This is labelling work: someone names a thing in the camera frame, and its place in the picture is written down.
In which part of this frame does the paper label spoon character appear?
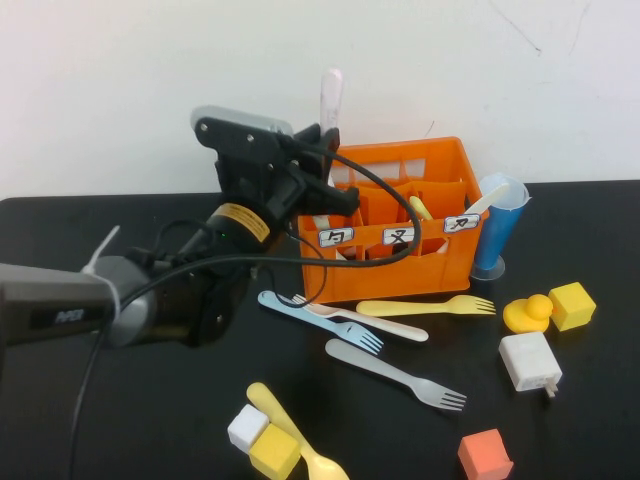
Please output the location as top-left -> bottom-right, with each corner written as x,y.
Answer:
318,227 -> 356,249

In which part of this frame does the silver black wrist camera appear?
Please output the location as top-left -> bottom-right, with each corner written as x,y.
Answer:
189,105 -> 295,151

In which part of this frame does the white foam cube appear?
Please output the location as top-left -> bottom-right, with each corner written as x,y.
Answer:
227,403 -> 270,454

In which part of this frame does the white charger plug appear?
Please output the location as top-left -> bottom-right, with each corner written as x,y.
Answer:
498,330 -> 564,399

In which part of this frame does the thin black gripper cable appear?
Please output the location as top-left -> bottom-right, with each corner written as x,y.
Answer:
149,218 -> 329,307

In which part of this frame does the yellow foam cube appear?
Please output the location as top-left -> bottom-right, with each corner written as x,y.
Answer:
547,281 -> 598,333
248,423 -> 303,480

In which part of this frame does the paper label knife character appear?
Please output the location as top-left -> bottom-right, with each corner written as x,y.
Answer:
443,213 -> 482,234

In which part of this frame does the clear blue measuring cup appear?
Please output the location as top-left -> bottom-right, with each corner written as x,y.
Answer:
468,172 -> 532,280

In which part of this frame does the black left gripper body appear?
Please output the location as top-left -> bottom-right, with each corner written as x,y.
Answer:
214,143 -> 332,227

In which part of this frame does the yellow plastic spoon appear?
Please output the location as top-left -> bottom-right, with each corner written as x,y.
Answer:
246,382 -> 351,480

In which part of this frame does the pink plastic spoon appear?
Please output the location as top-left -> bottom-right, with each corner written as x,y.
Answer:
319,68 -> 345,189

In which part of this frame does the small yellow utensil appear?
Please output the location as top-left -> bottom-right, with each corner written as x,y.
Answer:
408,195 -> 435,222

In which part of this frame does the light blue plastic fork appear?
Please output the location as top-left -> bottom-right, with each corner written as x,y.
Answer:
257,290 -> 385,356

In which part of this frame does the orange plastic cutlery holder crate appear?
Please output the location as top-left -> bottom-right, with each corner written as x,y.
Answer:
294,136 -> 490,305

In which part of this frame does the paper label fork character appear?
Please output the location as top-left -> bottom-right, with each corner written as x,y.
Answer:
382,225 -> 419,246

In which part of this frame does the grey plastic fork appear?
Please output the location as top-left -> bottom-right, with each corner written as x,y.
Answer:
324,338 -> 468,413

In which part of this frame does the white plastic knife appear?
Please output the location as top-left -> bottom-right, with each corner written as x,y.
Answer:
463,181 -> 510,217

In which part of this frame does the orange foam cube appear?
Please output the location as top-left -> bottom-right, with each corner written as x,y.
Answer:
457,428 -> 515,480

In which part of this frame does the white zip tie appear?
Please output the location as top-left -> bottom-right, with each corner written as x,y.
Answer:
82,224 -> 121,311

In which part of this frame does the yellow rubber duck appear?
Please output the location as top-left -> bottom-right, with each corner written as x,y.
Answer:
502,293 -> 555,334

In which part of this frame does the yellow plastic fork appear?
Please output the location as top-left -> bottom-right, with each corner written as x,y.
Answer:
355,294 -> 497,318

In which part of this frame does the cream white plastic fork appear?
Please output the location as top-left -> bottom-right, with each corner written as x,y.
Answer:
291,294 -> 430,343

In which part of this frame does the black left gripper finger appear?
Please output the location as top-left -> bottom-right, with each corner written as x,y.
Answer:
292,122 -> 341,157
301,181 -> 362,217

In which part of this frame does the thick black camera cable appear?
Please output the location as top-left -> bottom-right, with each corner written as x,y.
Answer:
67,137 -> 421,480

